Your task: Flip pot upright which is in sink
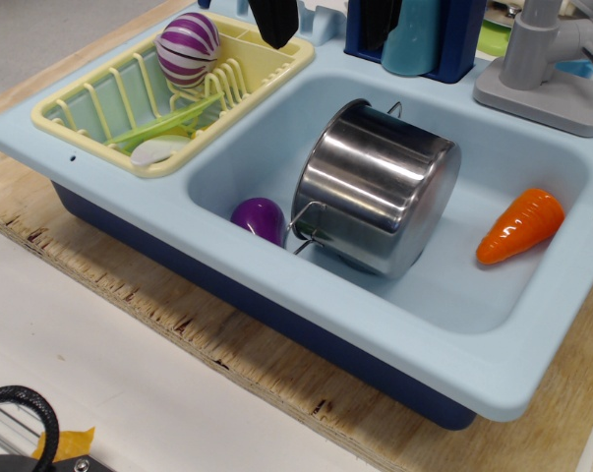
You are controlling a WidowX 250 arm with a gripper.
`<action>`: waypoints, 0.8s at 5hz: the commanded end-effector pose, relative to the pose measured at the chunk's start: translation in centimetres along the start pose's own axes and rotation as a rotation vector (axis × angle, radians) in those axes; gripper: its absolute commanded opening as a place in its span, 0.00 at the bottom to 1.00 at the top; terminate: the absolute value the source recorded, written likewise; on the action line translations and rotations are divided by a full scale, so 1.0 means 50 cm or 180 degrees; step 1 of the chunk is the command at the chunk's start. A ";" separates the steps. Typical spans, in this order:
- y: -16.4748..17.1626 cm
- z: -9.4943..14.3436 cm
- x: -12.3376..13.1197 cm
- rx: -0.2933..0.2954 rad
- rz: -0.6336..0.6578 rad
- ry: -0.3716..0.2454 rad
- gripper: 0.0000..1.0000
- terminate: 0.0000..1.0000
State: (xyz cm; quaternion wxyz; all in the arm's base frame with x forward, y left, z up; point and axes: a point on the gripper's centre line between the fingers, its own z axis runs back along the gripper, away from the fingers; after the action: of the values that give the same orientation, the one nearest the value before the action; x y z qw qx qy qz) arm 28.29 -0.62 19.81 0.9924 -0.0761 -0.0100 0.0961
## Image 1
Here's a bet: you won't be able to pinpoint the black braided cable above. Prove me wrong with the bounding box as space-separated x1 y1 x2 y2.
0 384 61 466

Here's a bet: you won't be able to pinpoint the green toy plate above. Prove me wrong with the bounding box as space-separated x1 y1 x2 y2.
104 92 223 150

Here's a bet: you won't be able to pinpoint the orange toy carrot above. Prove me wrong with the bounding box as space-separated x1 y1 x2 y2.
476 188 565 266

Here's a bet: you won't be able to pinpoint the grey toy faucet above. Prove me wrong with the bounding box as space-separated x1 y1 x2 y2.
473 1 593 138

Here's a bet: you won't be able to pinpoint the yellow dish rack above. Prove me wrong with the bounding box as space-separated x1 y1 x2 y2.
30 14 315 178

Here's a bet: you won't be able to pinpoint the plywood board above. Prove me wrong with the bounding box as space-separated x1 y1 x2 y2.
0 0 593 472

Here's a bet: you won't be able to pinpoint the yellow tape piece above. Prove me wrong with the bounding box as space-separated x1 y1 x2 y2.
53 427 95 462

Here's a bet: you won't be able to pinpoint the green toy plate background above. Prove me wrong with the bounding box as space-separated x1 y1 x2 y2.
477 21 511 57

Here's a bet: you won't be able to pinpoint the purple toy eggplant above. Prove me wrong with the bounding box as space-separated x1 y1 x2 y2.
230 198 286 247

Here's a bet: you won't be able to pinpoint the teal cup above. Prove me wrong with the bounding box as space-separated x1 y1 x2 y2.
381 0 442 77

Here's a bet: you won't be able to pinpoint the stainless steel pot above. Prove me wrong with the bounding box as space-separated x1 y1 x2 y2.
290 99 461 278

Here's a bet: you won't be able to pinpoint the white toy dish piece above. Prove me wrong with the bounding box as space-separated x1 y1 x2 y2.
130 135 191 167

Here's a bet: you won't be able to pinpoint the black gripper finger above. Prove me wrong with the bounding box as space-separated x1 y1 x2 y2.
359 0 403 51
248 0 299 49

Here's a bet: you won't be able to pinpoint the purple striped toy onion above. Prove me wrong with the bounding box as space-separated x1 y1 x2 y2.
153 12 221 89

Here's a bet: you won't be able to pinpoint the light blue toy sink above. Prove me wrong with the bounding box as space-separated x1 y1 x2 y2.
0 10 593 429

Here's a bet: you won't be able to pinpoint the dark blue utensil holder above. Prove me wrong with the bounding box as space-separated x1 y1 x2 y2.
345 1 486 84

